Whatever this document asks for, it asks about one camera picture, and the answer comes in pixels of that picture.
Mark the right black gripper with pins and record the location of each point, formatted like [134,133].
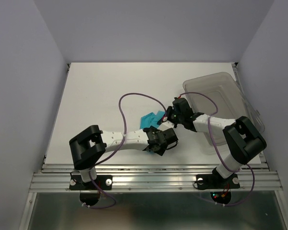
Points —
[170,109]

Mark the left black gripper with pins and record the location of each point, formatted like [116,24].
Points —
[160,151]

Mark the turquoise t shirt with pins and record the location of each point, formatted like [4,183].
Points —
[149,120]

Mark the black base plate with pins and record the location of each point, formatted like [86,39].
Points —
[211,181]
[102,181]

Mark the clear plastic bin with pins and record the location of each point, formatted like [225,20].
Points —
[220,90]

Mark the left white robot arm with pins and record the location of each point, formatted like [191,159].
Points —
[91,144]

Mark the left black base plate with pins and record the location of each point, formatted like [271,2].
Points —
[102,181]

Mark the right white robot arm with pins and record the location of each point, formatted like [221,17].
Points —
[243,139]

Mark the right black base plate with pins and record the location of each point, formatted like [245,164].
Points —
[211,181]

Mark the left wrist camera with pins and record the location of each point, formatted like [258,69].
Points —
[166,124]

